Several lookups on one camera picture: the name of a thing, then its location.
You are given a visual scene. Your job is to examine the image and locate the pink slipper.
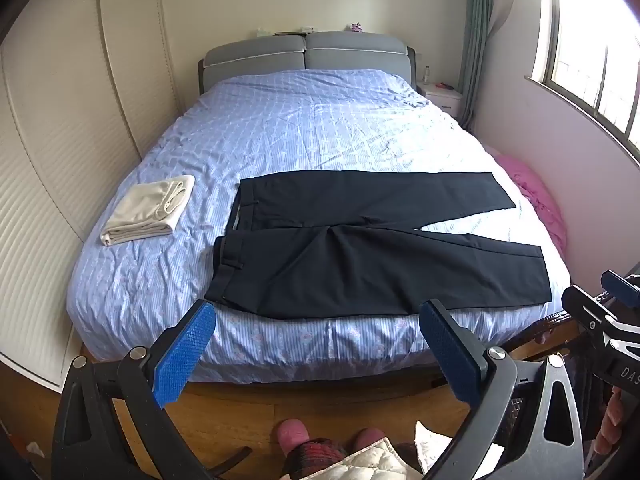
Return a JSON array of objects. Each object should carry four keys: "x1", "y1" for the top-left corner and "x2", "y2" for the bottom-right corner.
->
[
  {"x1": 276, "y1": 420, "x2": 311, "y2": 456},
  {"x1": 352, "y1": 427, "x2": 386, "y2": 453}
]

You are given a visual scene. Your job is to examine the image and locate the red plaid pajama leg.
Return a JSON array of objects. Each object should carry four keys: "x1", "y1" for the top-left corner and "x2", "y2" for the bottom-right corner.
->
[{"x1": 282, "y1": 437, "x2": 351, "y2": 480}]

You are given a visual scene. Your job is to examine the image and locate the grey padded headboard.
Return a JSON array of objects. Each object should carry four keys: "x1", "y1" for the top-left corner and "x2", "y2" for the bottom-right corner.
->
[{"x1": 198, "y1": 31, "x2": 417, "y2": 96}]

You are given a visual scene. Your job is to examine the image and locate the person's right hand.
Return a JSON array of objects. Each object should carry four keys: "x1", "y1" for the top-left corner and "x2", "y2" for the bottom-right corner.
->
[{"x1": 592, "y1": 390, "x2": 624, "y2": 458}]

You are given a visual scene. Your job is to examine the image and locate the black curved bar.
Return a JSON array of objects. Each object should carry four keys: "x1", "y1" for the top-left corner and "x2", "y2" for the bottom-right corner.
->
[{"x1": 205, "y1": 447, "x2": 253, "y2": 480}]

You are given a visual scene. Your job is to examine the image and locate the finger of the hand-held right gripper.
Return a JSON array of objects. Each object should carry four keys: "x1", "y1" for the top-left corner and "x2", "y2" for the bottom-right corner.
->
[
  {"x1": 601, "y1": 270, "x2": 640, "y2": 304},
  {"x1": 561, "y1": 285, "x2": 622, "y2": 334}
]

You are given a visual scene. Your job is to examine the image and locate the dark wicker chair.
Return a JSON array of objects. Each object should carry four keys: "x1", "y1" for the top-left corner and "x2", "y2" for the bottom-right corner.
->
[{"x1": 500, "y1": 310, "x2": 576, "y2": 361}]

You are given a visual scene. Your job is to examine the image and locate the folded cream cloth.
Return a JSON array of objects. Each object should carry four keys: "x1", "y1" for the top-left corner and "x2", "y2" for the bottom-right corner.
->
[{"x1": 100, "y1": 175, "x2": 196, "y2": 247}]

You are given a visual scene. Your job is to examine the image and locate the white nightstand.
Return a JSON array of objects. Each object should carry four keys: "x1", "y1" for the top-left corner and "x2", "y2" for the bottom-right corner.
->
[{"x1": 419, "y1": 82, "x2": 463, "y2": 121}]

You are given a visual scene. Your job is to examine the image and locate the white crumpled cloth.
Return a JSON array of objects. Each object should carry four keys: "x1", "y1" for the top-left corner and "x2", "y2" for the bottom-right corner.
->
[{"x1": 412, "y1": 420, "x2": 506, "y2": 476}]

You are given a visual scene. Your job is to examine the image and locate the white quilted garment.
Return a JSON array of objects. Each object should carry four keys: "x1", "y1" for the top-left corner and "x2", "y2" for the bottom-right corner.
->
[{"x1": 332, "y1": 436, "x2": 426, "y2": 480}]

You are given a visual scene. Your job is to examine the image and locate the bed with blue floral sheet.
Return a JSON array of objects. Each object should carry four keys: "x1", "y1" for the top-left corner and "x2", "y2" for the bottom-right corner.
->
[{"x1": 66, "y1": 69, "x2": 572, "y2": 386}]

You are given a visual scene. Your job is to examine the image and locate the cream sliding wardrobe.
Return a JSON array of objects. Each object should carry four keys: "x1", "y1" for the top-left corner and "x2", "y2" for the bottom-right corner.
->
[{"x1": 0, "y1": 0, "x2": 201, "y2": 393}]

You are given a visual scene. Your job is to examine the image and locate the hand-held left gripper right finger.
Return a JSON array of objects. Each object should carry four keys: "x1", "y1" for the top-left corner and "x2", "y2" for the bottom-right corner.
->
[{"x1": 419, "y1": 299, "x2": 586, "y2": 480}]

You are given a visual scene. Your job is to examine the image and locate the pink blanket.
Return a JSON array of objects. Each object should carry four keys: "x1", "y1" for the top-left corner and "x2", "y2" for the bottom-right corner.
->
[{"x1": 492, "y1": 152, "x2": 568, "y2": 261}]

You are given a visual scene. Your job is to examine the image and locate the green curtain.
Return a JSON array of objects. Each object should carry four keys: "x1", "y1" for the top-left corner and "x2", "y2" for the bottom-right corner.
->
[{"x1": 457, "y1": 0, "x2": 501, "y2": 133}]

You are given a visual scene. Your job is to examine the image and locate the window with metal bars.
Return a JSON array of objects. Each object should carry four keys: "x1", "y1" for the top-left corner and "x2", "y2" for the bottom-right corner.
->
[{"x1": 530, "y1": 0, "x2": 640, "y2": 156}]

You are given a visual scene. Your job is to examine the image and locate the black pants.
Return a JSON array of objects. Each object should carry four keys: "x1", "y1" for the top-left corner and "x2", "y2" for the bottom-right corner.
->
[{"x1": 205, "y1": 171, "x2": 552, "y2": 318}]

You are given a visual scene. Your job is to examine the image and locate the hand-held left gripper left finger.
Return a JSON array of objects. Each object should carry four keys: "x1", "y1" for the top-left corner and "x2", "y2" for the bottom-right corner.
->
[{"x1": 50, "y1": 299, "x2": 217, "y2": 480}]

